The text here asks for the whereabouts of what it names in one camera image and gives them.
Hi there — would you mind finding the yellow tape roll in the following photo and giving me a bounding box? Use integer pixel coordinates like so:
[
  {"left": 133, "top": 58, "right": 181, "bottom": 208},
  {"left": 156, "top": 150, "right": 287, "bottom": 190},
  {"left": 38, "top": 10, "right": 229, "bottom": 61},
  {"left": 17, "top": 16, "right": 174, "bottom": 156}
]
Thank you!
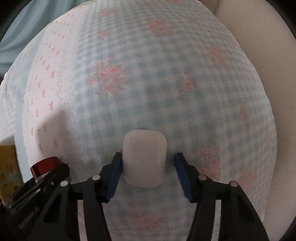
[{"left": 0, "top": 145, "right": 23, "bottom": 204}]

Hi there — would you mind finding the red silver jar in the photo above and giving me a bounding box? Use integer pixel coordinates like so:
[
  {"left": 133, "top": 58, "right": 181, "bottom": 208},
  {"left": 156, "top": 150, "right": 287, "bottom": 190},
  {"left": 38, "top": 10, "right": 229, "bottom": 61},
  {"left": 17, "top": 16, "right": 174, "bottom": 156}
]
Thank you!
[{"left": 30, "top": 156, "right": 62, "bottom": 181}]

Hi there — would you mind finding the white earbud case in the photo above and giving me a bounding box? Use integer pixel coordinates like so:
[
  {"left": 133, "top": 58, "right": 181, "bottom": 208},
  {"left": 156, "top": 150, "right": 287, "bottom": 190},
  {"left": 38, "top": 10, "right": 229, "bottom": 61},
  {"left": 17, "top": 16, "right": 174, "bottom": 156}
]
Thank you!
[{"left": 122, "top": 130, "right": 168, "bottom": 188}]

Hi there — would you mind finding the checkered floral tablecloth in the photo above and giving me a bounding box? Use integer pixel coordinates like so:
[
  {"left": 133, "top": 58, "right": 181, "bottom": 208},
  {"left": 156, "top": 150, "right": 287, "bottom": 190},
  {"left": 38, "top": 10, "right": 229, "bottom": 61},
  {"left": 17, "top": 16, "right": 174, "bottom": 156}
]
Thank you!
[{"left": 1, "top": 1, "right": 277, "bottom": 240}]

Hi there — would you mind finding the light blue curtain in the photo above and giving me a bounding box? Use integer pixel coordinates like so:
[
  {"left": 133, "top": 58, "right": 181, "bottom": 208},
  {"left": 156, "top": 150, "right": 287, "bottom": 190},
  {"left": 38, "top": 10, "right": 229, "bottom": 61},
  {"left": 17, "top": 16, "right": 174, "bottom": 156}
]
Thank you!
[{"left": 1, "top": 1, "right": 85, "bottom": 78}]

